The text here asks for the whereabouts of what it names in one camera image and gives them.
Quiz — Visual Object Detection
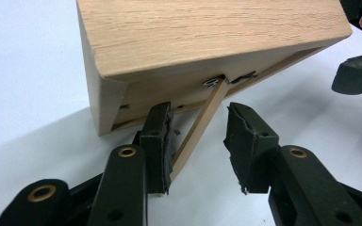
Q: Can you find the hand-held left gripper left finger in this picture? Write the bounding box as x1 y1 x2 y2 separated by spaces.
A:
133 101 181 196

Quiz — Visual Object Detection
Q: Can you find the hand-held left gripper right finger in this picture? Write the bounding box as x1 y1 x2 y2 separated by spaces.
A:
222 102 280 196

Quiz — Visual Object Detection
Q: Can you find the light wooden picture frame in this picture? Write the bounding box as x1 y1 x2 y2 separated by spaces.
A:
75 0 354 182

